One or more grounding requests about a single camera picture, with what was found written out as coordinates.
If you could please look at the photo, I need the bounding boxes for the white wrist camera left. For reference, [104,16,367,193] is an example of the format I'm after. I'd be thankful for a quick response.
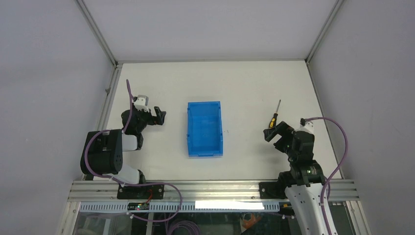
[133,95,150,113]

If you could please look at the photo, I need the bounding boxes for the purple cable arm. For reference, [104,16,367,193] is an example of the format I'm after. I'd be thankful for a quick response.
[300,117,349,235]
[83,79,184,224]

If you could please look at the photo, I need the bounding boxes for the aluminium frame post left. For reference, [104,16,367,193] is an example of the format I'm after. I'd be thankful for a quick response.
[75,0,117,67]

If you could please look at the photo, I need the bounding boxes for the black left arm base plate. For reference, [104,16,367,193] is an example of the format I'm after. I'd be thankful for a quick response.
[117,185,164,200]

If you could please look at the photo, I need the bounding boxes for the blue plastic bin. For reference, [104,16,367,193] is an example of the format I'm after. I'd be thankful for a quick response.
[186,101,223,158]

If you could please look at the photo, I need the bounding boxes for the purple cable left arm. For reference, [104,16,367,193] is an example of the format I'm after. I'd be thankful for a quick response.
[83,79,184,224]

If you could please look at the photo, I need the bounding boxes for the white slotted cable duct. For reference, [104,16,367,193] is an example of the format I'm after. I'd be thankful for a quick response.
[79,201,279,213]

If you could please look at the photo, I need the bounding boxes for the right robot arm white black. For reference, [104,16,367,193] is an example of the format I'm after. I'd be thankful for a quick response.
[259,119,337,235]

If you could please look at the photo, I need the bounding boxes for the yellow black screwdriver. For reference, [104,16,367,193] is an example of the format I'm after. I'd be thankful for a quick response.
[268,99,281,128]

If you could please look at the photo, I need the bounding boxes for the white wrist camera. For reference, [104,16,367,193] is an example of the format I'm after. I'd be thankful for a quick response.
[133,95,150,113]
[297,121,315,134]

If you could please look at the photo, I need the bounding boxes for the aluminium frame post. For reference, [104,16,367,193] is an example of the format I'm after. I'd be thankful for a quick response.
[305,0,344,65]
[75,0,117,67]

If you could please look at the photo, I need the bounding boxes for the aluminium frame post right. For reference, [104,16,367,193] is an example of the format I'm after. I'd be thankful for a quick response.
[305,0,344,65]

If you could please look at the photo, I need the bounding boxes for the orange object below table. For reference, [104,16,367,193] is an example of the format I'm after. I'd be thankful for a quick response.
[240,212,262,230]

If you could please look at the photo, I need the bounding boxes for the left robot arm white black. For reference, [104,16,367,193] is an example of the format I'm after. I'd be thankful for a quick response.
[80,106,166,199]

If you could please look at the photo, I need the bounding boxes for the aluminium rail front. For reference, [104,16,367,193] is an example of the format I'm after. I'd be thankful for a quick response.
[67,180,360,203]

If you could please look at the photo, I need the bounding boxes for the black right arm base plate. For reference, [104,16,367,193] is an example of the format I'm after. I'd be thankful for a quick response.
[258,181,287,199]

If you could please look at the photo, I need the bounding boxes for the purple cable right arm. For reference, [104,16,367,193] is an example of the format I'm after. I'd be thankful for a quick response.
[300,117,349,235]

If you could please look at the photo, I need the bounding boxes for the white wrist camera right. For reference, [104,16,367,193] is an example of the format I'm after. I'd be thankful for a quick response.
[297,121,315,134]

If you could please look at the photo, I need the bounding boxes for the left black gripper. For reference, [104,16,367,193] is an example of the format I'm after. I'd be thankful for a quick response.
[131,103,165,133]

